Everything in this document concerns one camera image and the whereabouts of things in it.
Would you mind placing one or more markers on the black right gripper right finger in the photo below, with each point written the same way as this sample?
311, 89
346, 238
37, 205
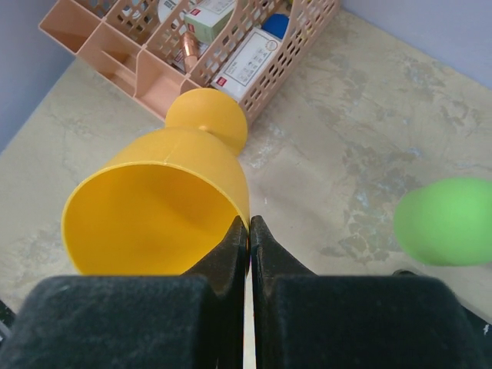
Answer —
306, 320

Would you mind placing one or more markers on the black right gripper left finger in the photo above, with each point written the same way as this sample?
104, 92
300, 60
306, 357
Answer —
193, 320

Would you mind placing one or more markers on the yellow plastic wine glass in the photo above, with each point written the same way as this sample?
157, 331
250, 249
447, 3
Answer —
168, 198

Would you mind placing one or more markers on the green plastic wine glass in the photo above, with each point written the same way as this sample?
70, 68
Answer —
447, 223

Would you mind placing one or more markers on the pink plastic file organizer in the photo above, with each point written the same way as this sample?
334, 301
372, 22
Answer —
126, 43

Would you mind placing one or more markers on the white box with red logo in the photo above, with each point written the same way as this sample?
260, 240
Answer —
246, 63

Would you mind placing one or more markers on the copper tube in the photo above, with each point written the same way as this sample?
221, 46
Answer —
190, 51

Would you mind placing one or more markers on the green white small box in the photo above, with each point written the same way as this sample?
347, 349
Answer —
207, 19

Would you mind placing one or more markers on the blue round object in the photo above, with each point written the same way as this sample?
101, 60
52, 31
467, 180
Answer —
276, 25

